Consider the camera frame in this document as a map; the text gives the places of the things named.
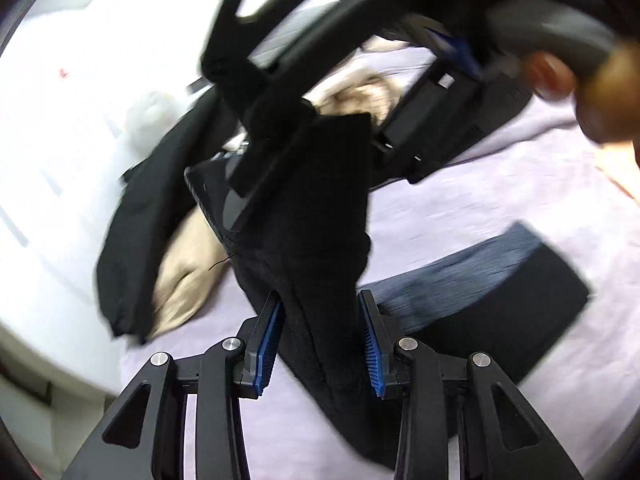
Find black jacket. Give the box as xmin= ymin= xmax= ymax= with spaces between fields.
xmin=95 ymin=91 xmax=252 ymax=347

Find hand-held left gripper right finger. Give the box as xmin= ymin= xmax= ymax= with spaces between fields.
xmin=357 ymin=289 xmax=585 ymax=480

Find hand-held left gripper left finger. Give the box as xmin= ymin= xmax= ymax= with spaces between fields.
xmin=62 ymin=289 xmax=287 ymax=480

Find black pants with floral trim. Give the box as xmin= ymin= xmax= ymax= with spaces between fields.
xmin=184 ymin=112 xmax=594 ymax=472

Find cream cloth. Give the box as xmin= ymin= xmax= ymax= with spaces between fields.
xmin=594 ymin=144 xmax=640 ymax=202

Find person's right hand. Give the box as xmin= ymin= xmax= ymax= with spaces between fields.
xmin=527 ymin=40 xmax=640 ymax=147

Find white fluffy object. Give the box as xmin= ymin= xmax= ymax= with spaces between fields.
xmin=119 ymin=89 xmax=177 ymax=157

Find beige jacket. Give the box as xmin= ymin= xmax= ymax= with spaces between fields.
xmin=149 ymin=72 xmax=401 ymax=339

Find lilac plush blanket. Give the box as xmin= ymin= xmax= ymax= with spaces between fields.
xmin=120 ymin=45 xmax=640 ymax=480

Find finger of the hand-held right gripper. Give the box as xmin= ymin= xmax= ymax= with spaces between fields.
xmin=199 ymin=0 xmax=362 ymax=233
xmin=377 ymin=24 xmax=533 ymax=185

